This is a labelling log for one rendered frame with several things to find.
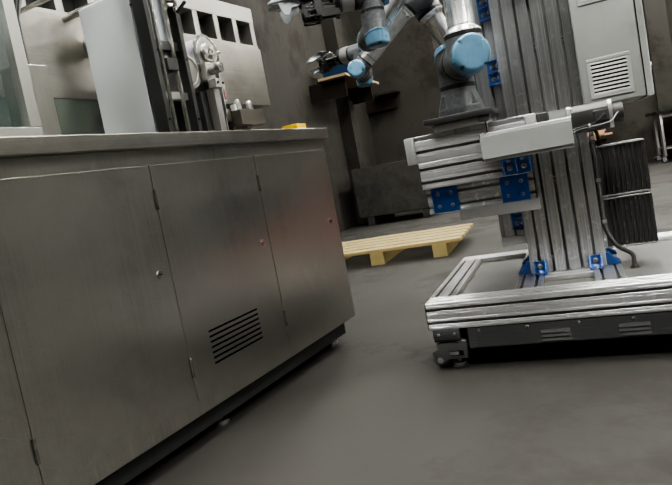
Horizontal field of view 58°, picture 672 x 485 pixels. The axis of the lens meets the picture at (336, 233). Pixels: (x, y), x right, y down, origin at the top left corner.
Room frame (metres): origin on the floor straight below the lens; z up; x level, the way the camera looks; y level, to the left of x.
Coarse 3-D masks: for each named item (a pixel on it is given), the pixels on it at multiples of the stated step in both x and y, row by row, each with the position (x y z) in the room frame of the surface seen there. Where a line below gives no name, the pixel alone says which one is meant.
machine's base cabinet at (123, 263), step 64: (0, 192) 1.30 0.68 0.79; (64, 192) 1.43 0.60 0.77; (128, 192) 1.60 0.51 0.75; (192, 192) 1.81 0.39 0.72; (256, 192) 2.09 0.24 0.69; (320, 192) 2.47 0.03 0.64; (0, 256) 1.27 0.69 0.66; (64, 256) 1.40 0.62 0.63; (128, 256) 1.56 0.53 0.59; (192, 256) 1.76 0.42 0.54; (256, 256) 2.03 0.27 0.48; (320, 256) 2.39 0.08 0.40; (0, 320) 1.25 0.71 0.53; (64, 320) 1.37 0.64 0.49; (128, 320) 1.52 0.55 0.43; (192, 320) 1.72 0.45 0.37; (256, 320) 1.97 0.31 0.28; (320, 320) 2.31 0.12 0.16; (0, 384) 1.22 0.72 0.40; (64, 384) 1.34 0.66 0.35; (128, 384) 1.49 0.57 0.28; (192, 384) 1.68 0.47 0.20; (256, 384) 1.98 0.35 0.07; (0, 448) 1.19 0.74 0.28; (64, 448) 1.31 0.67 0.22; (128, 448) 1.45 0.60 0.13
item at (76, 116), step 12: (60, 108) 2.19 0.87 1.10; (72, 108) 2.23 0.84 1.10; (84, 108) 2.28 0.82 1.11; (96, 108) 2.32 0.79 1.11; (60, 120) 2.18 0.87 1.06; (72, 120) 2.22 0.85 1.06; (84, 120) 2.27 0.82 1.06; (96, 120) 2.31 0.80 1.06; (72, 132) 2.21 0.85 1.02; (84, 132) 2.26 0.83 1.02; (96, 132) 2.30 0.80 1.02
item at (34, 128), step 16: (0, 0) 1.44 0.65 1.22; (16, 16) 1.46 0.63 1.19; (16, 32) 1.45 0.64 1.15; (16, 48) 1.44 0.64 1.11; (16, 64) 1.44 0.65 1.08; (32, 96) 1.45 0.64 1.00; (32, 112) 1.45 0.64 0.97; (0, 128) 1.37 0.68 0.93; (16, 128) 1.40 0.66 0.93; (32, 128) 1.44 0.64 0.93
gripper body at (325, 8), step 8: (304, 0) 1.88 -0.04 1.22; (312, 0) 1.88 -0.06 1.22; (320, 0) 1.89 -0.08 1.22; (328, 0) 1.89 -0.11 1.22; (336, 0) 1.87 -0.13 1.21; (304, 8) 1.87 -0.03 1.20; (312, 8) 1.88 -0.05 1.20; (320, 8) 1.87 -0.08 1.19; (328, 8) 1.88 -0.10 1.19; (336, 8) 1.89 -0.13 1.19; (304, 16) 1.89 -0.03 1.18; (312, 16) 1.86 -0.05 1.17; (320, 16) 1.87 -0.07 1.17; (328, 16) 1.90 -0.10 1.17; (336, 16) 1.90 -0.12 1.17; (304, 24) 1.92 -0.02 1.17; (312, 24) 1.93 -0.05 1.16
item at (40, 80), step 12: (24, 48) 1.83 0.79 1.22; (36, 72) 1.82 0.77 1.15; (36, 84) 1.81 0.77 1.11; (48, 84) 1.84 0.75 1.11; (36, 96) 1.80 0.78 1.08; (48, 96) 1.84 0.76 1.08; (48, 108) 1.83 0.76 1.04; (48, 120) 1.82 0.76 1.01; (48, 132) 1.81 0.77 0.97; (60, 132) 1.85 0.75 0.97
